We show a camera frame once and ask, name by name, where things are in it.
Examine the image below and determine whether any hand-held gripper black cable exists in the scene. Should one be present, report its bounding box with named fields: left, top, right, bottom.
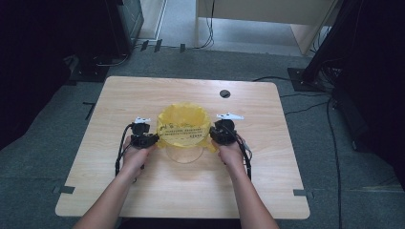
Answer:
left=114, top=123, right=134, bottom=177
left=221, top=124, right=253, bottom=181

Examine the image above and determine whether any clear plastic bin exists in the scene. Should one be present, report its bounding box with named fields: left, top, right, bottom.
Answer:
left=164, top=144, right=205, bottom=165

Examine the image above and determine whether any person's right hand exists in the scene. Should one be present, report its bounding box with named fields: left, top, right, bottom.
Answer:
left=211, top=136, right=245, bottom=168

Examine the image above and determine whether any black stand base plate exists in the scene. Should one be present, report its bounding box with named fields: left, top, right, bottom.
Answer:
left=287, top=67, right=327, bottom=94

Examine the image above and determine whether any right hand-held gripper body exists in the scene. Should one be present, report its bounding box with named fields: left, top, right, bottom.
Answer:
left=211, top=112, right=245, bottom=147

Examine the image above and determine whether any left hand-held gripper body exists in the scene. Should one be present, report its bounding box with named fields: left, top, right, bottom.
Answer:
left=129, top=115, right=156, bottom=150

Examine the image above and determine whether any left hand-held gripper black cable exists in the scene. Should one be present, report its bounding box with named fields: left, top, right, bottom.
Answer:
left=114, top=123, right=134, bottom=177

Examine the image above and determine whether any black floor cable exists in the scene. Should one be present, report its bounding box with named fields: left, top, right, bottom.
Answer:
left=251, top=75, right=344, bottom=229

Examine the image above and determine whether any light wooden desk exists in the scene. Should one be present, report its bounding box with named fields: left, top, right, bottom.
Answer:
left=194, top=0, right=339, bottom=55

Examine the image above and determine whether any right hand-held gripper black cable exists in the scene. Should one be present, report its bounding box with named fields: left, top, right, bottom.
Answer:
left=221, top=124, right=253, bottom=181

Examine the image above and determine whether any black flat floor plate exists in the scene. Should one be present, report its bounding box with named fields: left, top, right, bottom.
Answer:
left=68, top=55, right=111, bottom=84

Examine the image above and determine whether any yellow plastic bag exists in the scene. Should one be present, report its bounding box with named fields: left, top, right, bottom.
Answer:
left=155, top=101, right=218, bottom=153

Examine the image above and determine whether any black cabinet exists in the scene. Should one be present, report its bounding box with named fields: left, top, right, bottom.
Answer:
left=103, top=0, right=145, bottom=59

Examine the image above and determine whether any black hanging cable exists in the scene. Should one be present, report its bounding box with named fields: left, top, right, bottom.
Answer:
left=192, top=0, right=216, bottom=51

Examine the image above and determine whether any person's left hand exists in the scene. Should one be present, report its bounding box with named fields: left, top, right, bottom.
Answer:
left=121, top=135, right=158, bottom=179

